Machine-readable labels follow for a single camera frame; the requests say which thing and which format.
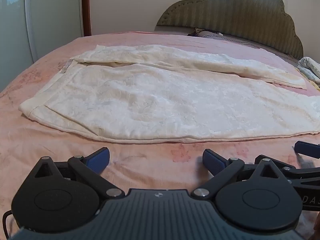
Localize pink blanket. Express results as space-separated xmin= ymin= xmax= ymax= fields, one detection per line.
xmin=0 ymin=31 xmax=320 ymax=233

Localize olive padded headboard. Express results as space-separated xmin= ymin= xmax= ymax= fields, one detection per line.
xmin=156 ymin=0 xmax=304 ymax=58

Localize brown wooden door frame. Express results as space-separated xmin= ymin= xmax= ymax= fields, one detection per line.
xmin=81 ymin=0 xmax=92 ymax=37

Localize white wardrobe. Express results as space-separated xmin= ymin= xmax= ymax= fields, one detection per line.
xmin=0 ymin=0 xmax=85 ymax=93

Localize white printed cloth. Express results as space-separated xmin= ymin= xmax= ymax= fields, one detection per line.
xmin=297 ymin=56 xmax=320 ymax=84

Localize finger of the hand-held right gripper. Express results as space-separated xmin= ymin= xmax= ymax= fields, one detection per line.
xmin=254 ymin=154 xmax=297 ymax=172
xmin=293 ymin=141 xmax=320 ymax=159

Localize dark patterned pillow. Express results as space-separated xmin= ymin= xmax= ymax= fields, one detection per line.
xmin=187 ymin=27 xmax=222 ymax=38

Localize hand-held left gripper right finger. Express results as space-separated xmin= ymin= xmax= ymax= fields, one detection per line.
xmin=191 ymin=149 xmax=288 ymax=201

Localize white textured pants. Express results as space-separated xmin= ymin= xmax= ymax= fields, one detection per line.
xmin=19 ymin=44 xmax=320 ymax=144

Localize black cable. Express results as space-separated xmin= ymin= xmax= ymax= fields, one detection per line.
xmin=2 ymin=209 xmax=13 ymax=239

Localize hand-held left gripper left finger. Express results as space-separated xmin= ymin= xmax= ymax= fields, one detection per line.
xmin=25 ymin=147 xmax=125 ymax=201

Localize yellow blanket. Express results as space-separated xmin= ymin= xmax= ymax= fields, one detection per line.
xmin=301 ymin=72 xmax=320 ymax=92

